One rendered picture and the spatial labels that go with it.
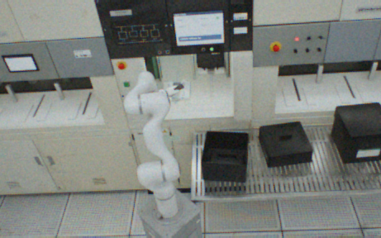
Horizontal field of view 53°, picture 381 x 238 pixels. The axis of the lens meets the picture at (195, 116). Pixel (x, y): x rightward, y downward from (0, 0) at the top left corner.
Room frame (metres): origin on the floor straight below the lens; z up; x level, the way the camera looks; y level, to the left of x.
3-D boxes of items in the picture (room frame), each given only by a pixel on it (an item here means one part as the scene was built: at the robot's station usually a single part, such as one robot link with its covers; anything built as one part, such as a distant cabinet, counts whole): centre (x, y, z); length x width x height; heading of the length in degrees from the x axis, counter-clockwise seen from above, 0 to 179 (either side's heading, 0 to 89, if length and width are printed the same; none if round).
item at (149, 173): (1.33, 0.26, 1.07); 0.19 x 0.12 x 0.24; 93
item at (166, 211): (1.33, 0.22, 0.85); 0.19 x 0.19 x 0.18
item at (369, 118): (1.67, -1.05, 0.89); 0.29 x 0.29 x 0.25; 89
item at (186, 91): (2.32, 0.13, 0.89); 0.22 x 0.21 x 0.04; 175
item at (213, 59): (2.61, -0.17, 1.06); 0.24 x 0.20 x 0.32; 85
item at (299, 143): (1.72, -0.57, 0.83); 0.29 x 0.29 x 0.13; 2
